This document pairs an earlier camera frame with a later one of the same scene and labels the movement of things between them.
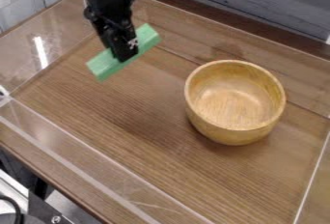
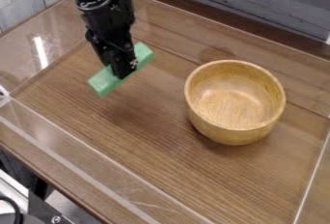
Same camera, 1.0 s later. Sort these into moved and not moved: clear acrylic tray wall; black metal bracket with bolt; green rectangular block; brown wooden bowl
Moved: green rectangular block
Not moved: clear acrylic tray wall; brown wooden bowl; black metal bracket with bolt
